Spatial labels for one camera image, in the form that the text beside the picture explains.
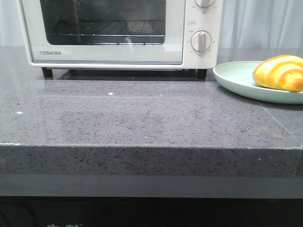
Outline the glass oven door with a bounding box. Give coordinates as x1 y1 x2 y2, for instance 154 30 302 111
18 0 186 65

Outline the yellow striped bread roll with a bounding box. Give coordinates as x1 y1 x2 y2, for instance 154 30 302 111
252 55 303 92

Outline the white Toshiba toaster oven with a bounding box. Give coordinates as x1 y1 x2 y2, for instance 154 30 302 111
17 0 223 79

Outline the lower white timer knob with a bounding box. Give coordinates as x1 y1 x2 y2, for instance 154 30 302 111
191 31 212 52

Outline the light green round plate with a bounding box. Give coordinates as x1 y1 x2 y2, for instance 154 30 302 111
213 61 303 105

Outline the upper white temperature knob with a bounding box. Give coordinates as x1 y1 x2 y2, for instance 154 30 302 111
195 0 214 8

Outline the metal wire oven rack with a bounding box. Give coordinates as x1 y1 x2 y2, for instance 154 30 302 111
46 20 166 45

